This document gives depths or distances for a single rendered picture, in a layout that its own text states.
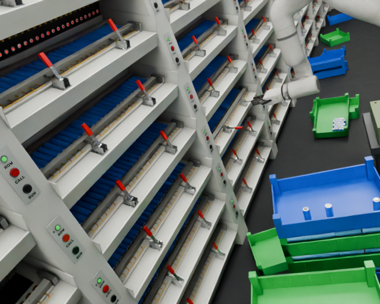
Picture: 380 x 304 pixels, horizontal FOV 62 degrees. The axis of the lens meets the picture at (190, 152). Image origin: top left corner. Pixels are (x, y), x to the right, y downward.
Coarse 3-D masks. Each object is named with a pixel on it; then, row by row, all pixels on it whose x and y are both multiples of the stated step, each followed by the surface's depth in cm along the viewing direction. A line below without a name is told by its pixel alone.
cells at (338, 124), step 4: (336, 120) 200; (340, 120) 198; (344, 120) 197; (332, 124) 199; (336, 124) 198; (340, 124) 196; (344, 124) 195; (332, 128) 198; (336, 128) 196; (340, 128) 195
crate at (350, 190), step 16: (368, 160) 92; (272, 176) 101; (304, 176) 100; (320, 176) 99; (336, 176) 98; (352, 176) 97; (368, 176) 95; (272, 192) 99; (288, 192) 104; (304, 192) 101; (320, 192) 98; (336, 192) 96; (352, 192) 94; (368, 192) 92; (288, 208) 98; (320, 208) 93; (336, 208) 91; (352, 208) 89; (368, 208) 87; (288, 224) 86; (304, 224) 85; (320, 224) 84; (336, 224) 84; (352, 224) 83; (368, 224) 82
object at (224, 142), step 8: (240, 88) 182; (248, 88) 182; (256, 88) 180; (248, 96) 178; (248, 104) 172; (240, 112) 166; (232, 120) 160; (240, 120) 161; (224, 136) 150; (232, 136) 154; (216, 144) 137; (224, 144) 145; (224, 152) 147
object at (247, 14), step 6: (240, 0) 194; (246, 0) 193; (252, 0) 200; (258, 0) 200; (264, 0) 203; (240, 6) 184; (246, 6) 182; (252, 6) 190; (258, 6) 193; (246, 12) 181; (252, 12) 184; (246, 18) 175
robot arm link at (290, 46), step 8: (296, 32) 138; (280, 40) 140; (288, 40) 138; (296, 40) 139; (280, 48) 143; (288, 48) 140; (296, 48) 140; (288, 56) 142; (296, 56) 141; (304, 56) 145; (288, 64) 145; (296, 64) 143; (304, 64) 151; (296, 72) 157; (304, 72) 155
